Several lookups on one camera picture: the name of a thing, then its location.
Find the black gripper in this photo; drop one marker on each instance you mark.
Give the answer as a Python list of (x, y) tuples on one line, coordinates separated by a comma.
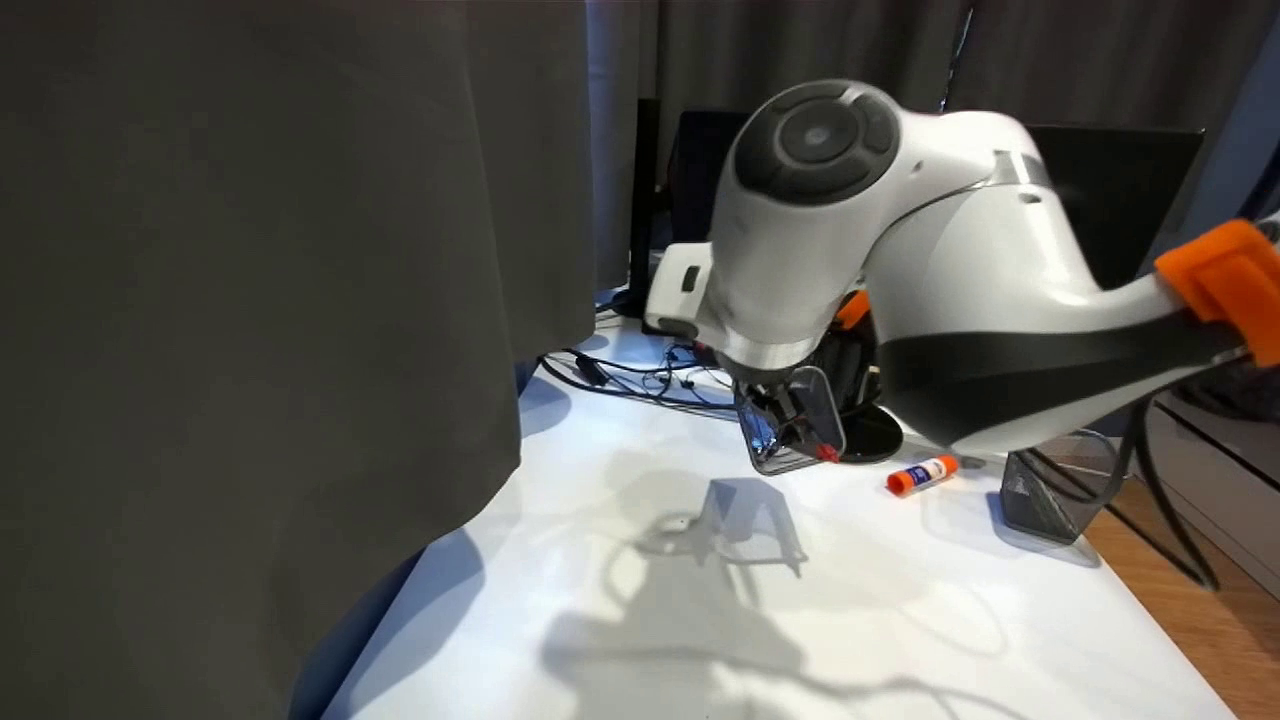
[(857, 371)]

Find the dark mesh bin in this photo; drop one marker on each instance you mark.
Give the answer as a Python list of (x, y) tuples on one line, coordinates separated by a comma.
[(802, 423)]

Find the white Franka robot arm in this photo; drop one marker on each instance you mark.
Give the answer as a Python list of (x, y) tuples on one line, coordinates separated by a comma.
[(985, 264)]

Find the mesh bin with cards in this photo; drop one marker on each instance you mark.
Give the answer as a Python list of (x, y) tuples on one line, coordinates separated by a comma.
[(1046, 500)]

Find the black round monitor stand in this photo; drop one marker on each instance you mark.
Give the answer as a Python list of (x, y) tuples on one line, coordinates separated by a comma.
[(873, 440)]

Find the orange white glue stick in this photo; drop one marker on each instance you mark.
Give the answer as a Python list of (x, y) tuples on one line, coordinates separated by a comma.
[(922, 472)]

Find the white adapter box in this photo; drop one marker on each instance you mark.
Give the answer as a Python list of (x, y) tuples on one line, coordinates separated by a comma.
[(672, 284)]

